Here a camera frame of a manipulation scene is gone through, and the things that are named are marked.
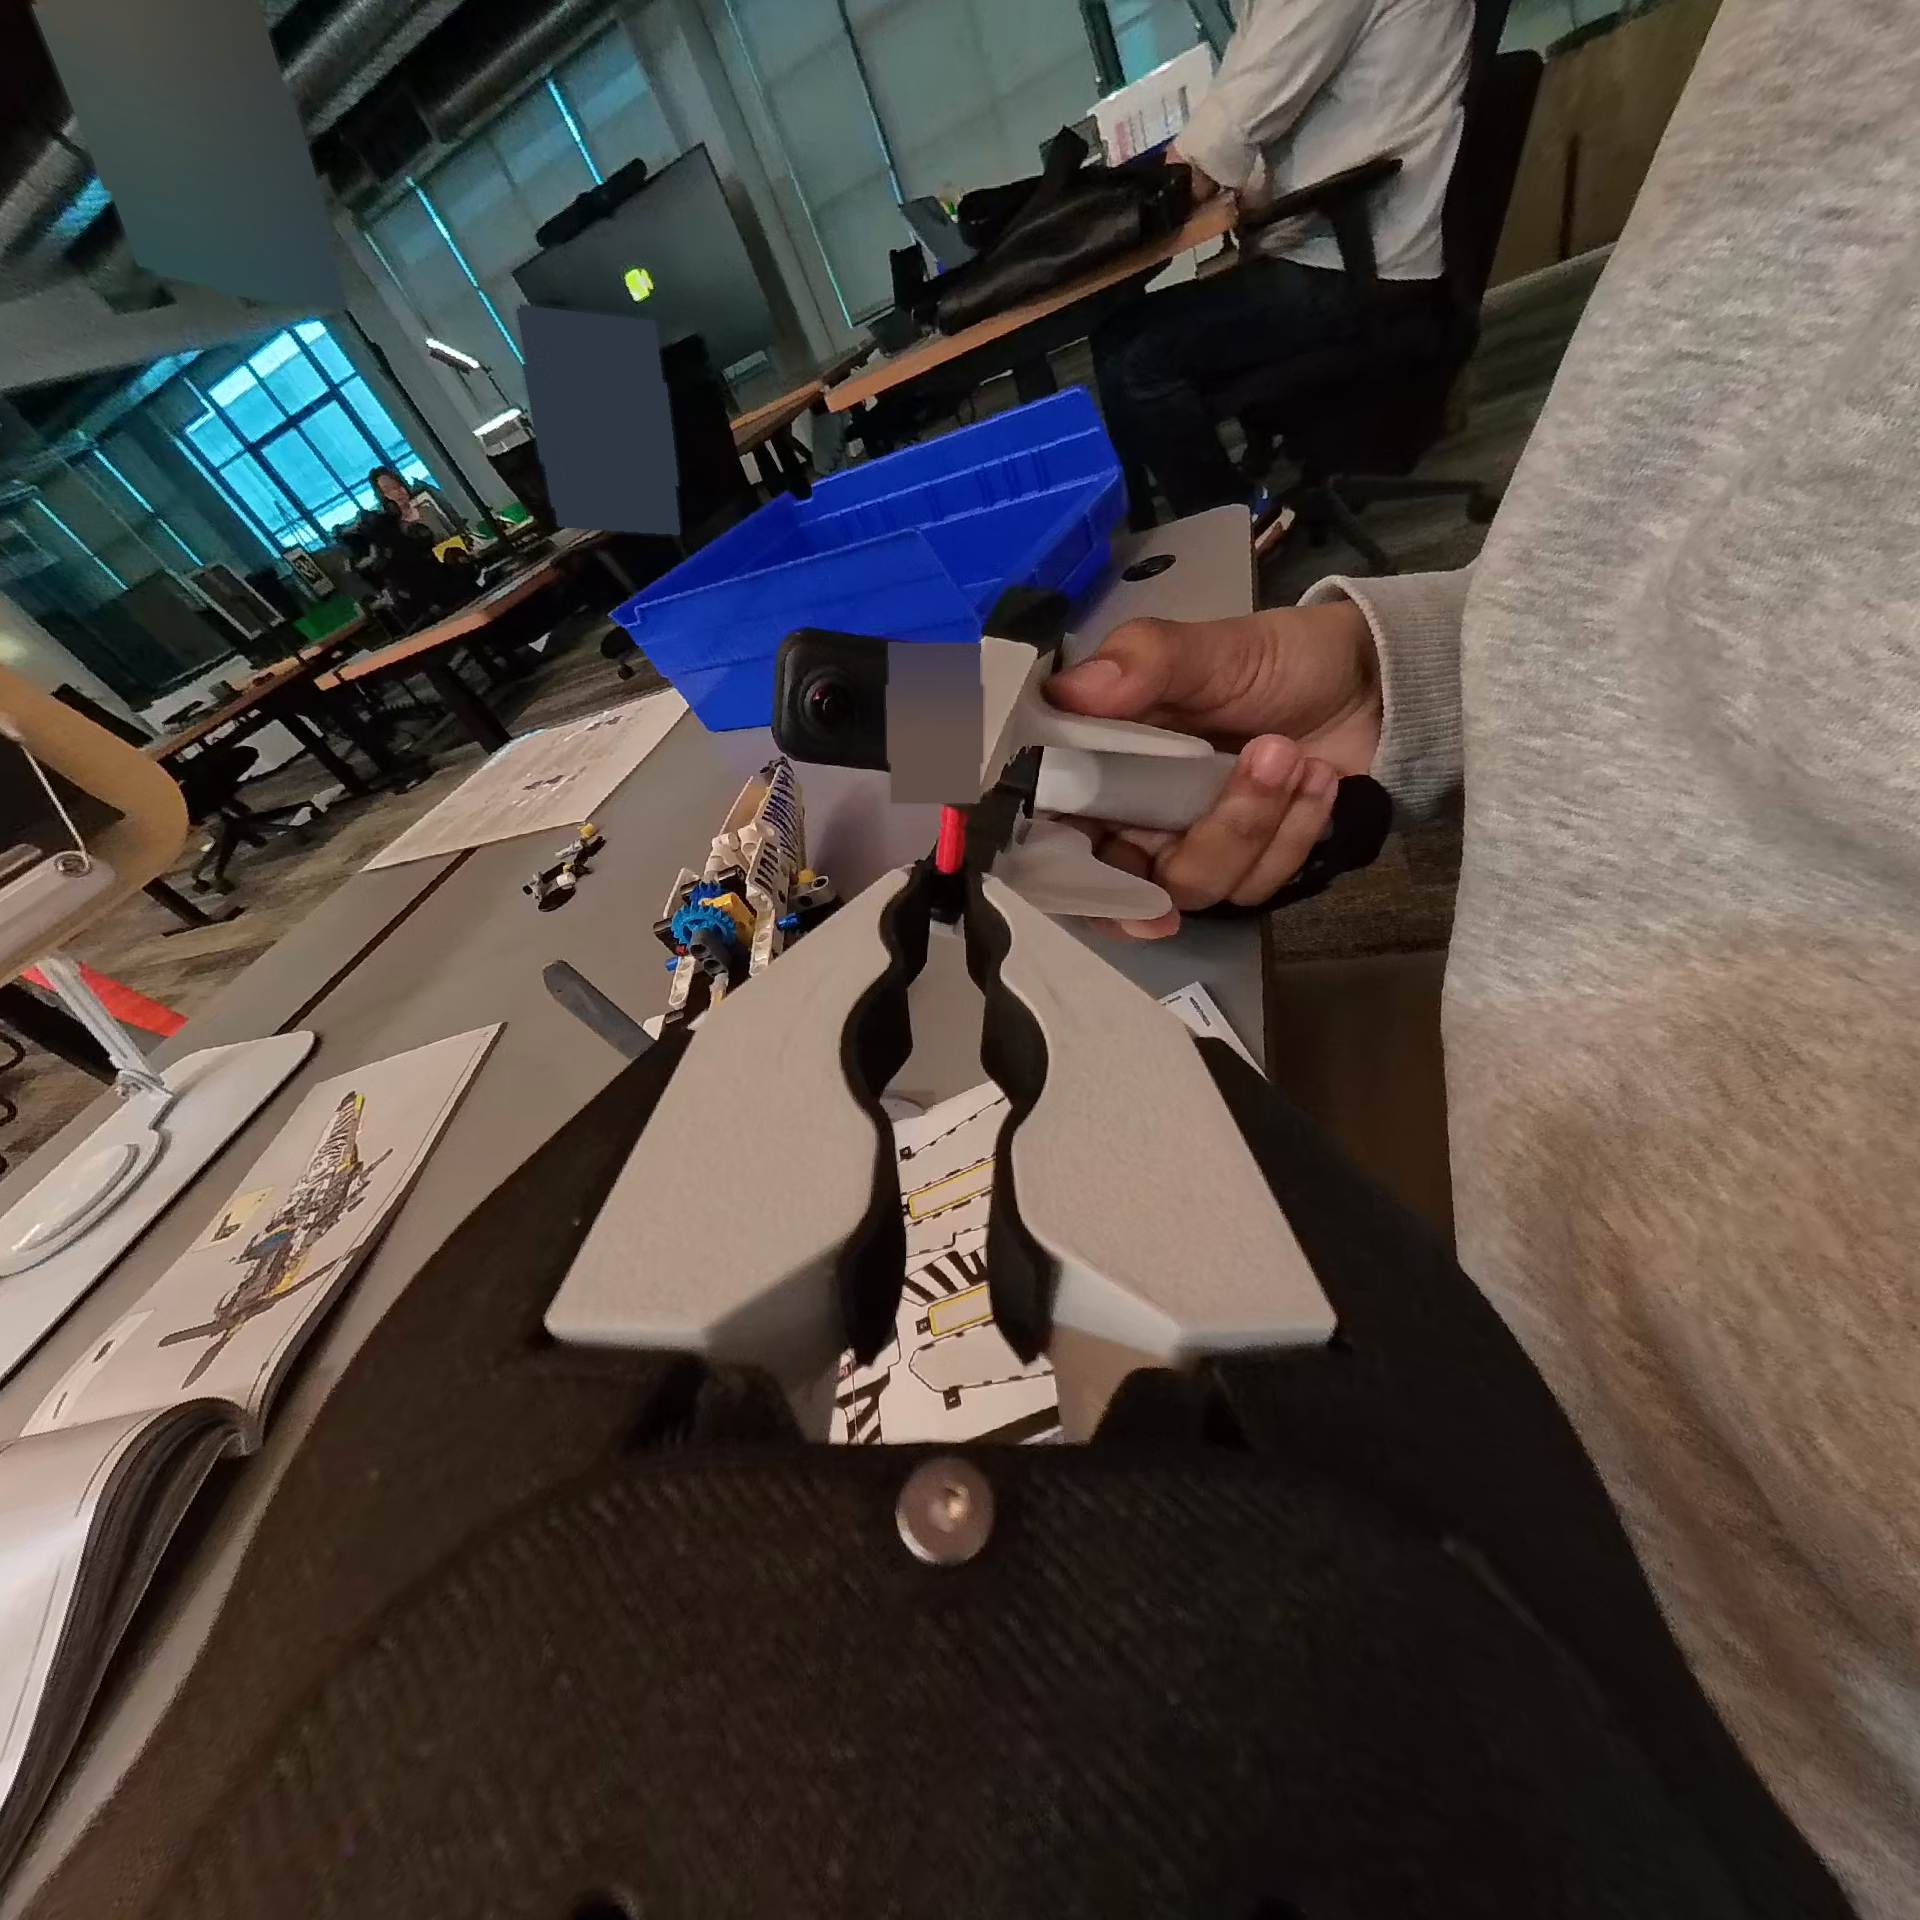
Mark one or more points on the lego technic vehicle model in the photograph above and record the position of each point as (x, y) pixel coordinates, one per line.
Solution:
(750, 886)

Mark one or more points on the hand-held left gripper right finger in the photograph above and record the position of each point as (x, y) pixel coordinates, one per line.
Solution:
(1170, 1200)

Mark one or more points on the red lego axle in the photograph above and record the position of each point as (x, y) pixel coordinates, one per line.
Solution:
(949, 856)

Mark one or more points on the black office chair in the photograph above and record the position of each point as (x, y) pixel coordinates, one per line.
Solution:
(1424, 360)

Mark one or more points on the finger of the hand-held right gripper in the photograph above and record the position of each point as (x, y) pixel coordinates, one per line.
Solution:
(1012, 704)
(1089, 879)

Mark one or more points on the brown cardboard box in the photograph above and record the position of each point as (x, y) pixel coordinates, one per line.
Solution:
(1589, 150)

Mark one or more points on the black bag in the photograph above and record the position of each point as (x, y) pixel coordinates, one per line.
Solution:
(1049, 240)

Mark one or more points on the white lamp base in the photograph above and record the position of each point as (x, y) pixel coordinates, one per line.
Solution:
(134, 1142)

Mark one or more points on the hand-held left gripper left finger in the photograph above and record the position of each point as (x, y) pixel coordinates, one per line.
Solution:
(720, 1185)

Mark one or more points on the white instruction sheet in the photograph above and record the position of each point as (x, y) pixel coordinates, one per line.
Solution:
(524, 780)

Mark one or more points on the wooden office desk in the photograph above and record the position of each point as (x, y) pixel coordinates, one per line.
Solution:
(450, 630)
(1019, 340)

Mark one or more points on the open instruction booklet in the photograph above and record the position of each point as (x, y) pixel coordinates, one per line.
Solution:
(254, 1260)

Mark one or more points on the large black screen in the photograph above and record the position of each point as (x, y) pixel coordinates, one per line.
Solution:
(660, 240)

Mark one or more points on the empty blue plastic bin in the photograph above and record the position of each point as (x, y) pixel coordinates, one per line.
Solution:
(973, 480)
(810, 616)

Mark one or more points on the person's right forearm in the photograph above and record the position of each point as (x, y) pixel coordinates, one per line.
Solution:
(1417, 692)

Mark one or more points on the person's right hand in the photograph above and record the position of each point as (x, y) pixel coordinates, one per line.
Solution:
(1259, 676)

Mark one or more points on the white sticker sheet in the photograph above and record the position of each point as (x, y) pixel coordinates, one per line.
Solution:
(944, 1200)

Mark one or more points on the person's grey hoodie torso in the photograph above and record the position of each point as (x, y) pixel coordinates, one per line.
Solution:
(1693, 902)

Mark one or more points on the small black lego assembly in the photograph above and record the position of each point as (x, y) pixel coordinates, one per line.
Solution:
(563, 869)

